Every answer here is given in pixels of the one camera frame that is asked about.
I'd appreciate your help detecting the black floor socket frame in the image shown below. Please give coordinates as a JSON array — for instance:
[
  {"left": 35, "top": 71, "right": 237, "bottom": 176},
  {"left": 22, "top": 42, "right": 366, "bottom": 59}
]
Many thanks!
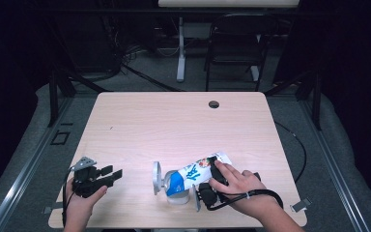
[{"left": 50, "top": 130, "right": 71, "bottom": 146}]

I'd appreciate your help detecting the white desk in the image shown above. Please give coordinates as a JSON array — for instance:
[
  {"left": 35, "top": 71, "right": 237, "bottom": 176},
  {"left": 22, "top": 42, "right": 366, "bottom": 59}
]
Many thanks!
[{"left": 157, "top": 0, "right": 300, "bottom": 83}]

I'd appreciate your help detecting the grey metal clip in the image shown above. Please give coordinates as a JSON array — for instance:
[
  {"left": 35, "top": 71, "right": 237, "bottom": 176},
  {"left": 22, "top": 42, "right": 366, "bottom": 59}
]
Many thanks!
[
  {"left": 42, "top": 202, "right": 64, "bottom": 216},
  {"left": 290, "top": 197, "right": 312, "bottom": 213}
]

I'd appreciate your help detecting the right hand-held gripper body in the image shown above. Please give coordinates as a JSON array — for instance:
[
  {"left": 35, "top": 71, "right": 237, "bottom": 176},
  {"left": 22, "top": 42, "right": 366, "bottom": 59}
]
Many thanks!
[{"left": 191, "top": 182, "right": 230, "bottom": 213}]

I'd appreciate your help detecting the black metal stand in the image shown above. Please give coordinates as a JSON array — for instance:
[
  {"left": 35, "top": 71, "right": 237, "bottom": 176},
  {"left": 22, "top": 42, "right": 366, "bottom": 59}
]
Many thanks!
[
  {"left": 264, "top": 69, "right": 323, "bottom": 131},
  {"left": 47, "top": 69, "right": 110, "bottom": 129}
]

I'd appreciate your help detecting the black floor cable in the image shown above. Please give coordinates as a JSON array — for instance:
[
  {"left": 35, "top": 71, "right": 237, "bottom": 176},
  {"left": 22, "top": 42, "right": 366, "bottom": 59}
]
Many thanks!
[{"left": 273, "top": 120, "right": 307, "bottom": 185}]

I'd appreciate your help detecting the aluminium floor rail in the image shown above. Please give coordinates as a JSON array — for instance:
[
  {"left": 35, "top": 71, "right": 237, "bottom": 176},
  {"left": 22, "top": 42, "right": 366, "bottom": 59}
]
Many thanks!
[
  {"left": 0, "top": 96, "right": 73, "bottom": 232},
  {"left": 299, "top": 100, "right": 371, "bottom": 232}
]

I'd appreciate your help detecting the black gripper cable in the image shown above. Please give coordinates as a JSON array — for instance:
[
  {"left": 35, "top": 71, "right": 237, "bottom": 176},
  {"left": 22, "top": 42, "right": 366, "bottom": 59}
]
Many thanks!
[
  {"left": 206, "top": 172, "right": 284, "bottom": 212},
  {"left": 61, "top": 166, "right": 78, "bottom": 228}
]

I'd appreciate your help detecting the black folding chair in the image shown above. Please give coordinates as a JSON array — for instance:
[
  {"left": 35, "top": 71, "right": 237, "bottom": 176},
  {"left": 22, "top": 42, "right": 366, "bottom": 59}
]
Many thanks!
[{"left": 204, "top": 13, "right": 279, "bottom": 92}]

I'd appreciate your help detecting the white and blue pouch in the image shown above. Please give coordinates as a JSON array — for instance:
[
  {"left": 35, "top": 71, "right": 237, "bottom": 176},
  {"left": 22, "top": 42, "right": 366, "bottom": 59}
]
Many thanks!
[{"left": 165, "top": 151, "right": 233, "bottom": 197}]

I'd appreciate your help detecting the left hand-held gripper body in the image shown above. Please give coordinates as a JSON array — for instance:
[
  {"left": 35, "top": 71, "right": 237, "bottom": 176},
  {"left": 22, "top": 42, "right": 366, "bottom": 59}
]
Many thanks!
[{"left": 70, "top": 157, "right": 114, "bottom": 198}]

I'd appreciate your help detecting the person's right hand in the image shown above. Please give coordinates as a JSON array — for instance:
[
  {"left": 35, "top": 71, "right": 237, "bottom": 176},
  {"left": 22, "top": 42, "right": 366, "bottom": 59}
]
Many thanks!
[{"left": 210, "top": 159, "right": 279, "bottom": 217}]

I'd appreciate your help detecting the person's left hand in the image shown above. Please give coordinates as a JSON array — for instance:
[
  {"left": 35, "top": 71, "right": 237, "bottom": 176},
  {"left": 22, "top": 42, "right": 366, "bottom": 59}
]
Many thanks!
[{"left": 65, "top": 178, "right": 108, "bottom": 223}]

